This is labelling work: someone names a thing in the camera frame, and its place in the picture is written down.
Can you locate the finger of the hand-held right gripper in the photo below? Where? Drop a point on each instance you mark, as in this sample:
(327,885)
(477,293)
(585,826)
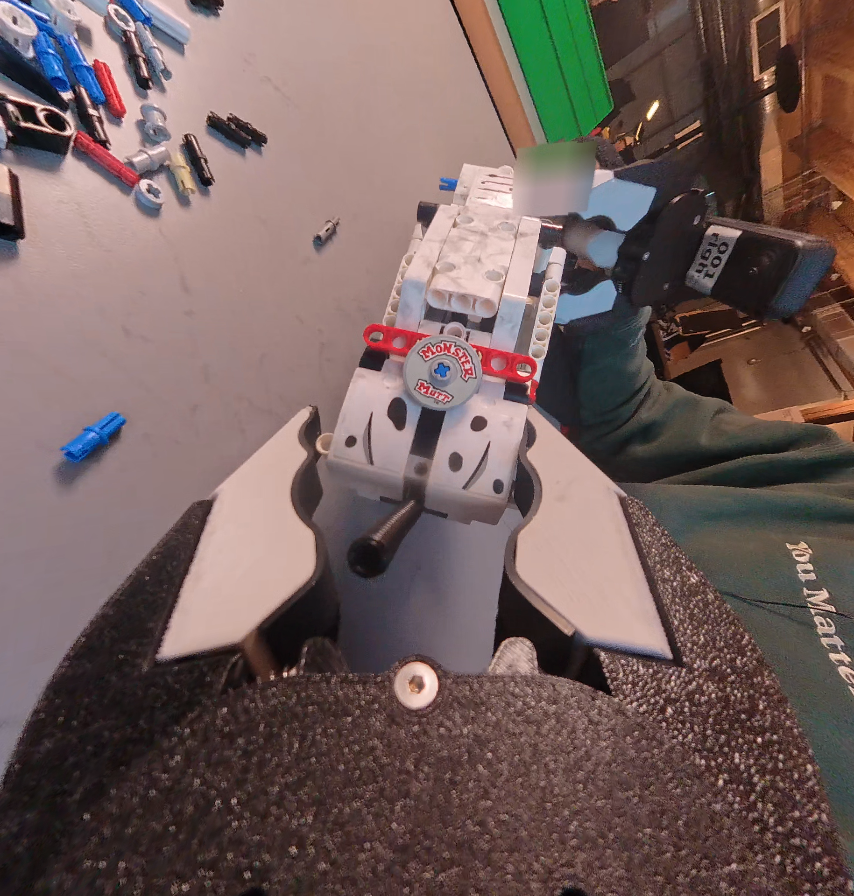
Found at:
(634,199)
(588,301)

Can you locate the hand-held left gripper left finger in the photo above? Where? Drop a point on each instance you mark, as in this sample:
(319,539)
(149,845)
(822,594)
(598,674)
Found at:
(245,560)

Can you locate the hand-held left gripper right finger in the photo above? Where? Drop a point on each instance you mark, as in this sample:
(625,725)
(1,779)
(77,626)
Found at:
(588,560)

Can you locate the white brick-built truck model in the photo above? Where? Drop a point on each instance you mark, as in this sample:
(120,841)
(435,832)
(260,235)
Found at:
(441,406)

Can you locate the person's right forearm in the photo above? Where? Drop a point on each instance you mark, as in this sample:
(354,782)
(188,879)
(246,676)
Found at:
(609,378)

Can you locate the grey desk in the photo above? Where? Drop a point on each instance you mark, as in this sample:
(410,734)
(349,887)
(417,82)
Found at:
(189,336)

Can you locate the green storage bin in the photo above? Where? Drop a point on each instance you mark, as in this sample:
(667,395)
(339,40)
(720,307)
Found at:
(553,56)

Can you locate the green sweatshirt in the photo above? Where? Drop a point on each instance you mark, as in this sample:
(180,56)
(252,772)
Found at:
(763,560)

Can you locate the wood-edged grey table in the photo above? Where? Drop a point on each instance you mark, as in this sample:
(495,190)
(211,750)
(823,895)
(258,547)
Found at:
(486,70)

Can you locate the small blue connector pin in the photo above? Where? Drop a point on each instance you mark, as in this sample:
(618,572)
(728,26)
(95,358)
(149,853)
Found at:
(91,437)

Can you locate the loose small building parts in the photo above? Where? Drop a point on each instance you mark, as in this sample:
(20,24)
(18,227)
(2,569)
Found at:
(105,157)

